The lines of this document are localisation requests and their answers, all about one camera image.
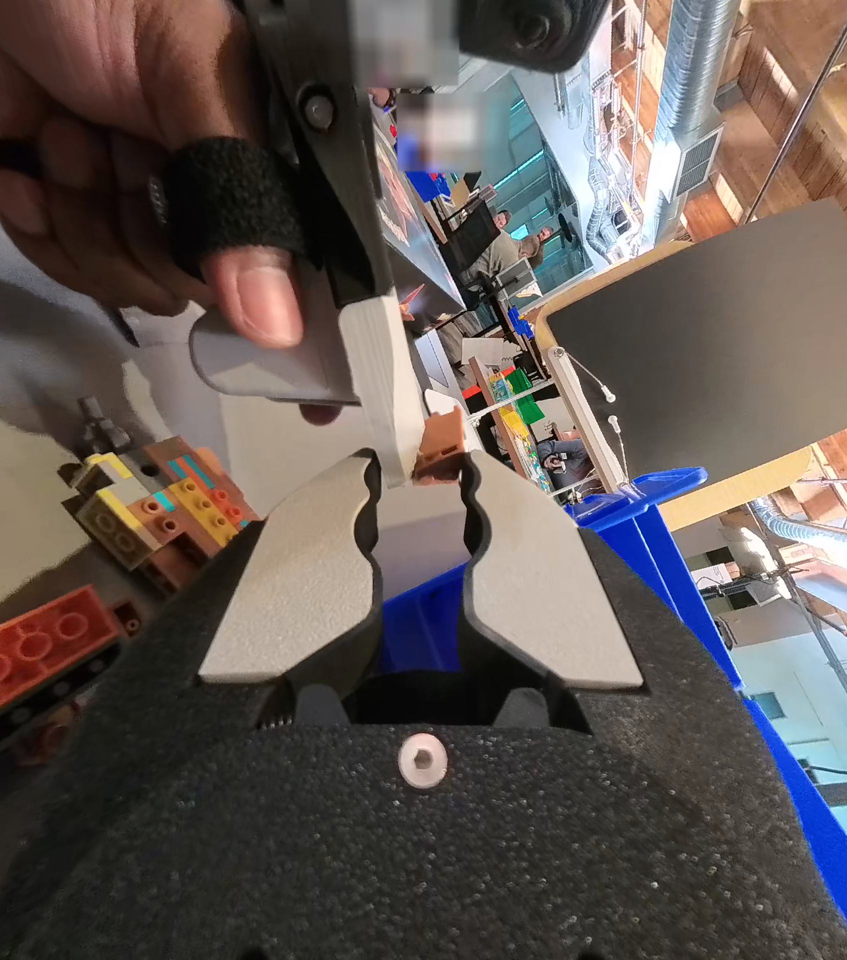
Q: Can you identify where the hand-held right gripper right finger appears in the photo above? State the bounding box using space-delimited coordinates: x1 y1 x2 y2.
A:
459 450 644 691

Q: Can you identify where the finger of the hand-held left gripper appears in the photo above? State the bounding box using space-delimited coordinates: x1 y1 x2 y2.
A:
337 294 428 489

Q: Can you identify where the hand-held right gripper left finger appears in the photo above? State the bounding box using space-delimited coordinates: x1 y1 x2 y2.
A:
198 450 386 685

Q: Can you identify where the brown toy brick piece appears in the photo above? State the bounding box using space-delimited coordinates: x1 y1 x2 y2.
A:
412 407 468 485

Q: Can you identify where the blue plastic storage bin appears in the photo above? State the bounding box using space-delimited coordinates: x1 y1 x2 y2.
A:
564 466 847 960
404 171 456 204
378 566 467 674

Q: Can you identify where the brown tan toy brick model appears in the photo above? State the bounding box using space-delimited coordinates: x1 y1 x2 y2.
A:
59 397 263 595

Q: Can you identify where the person's left hand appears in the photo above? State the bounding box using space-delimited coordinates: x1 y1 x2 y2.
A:
0 0 306 350

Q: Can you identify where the printed cardboard toy box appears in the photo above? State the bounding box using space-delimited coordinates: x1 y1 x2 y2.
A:
371 112 467 316

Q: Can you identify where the green box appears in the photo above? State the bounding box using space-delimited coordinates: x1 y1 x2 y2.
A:
504 367 546 423

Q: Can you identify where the black office chair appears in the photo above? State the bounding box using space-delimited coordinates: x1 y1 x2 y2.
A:
440 201 501 280

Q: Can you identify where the orange grey toy brick assembly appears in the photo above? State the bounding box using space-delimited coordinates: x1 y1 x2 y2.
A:
0 585 143 759

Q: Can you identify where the reddish brown toy brick plate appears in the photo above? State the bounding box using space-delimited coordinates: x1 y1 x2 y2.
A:
18 703 83 766

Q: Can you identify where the dark panel with wooden edge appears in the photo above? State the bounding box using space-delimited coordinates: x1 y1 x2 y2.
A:
534 198 847 530

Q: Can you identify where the silver ventilation duct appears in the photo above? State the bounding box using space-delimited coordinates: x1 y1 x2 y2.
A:
644 0 741 243

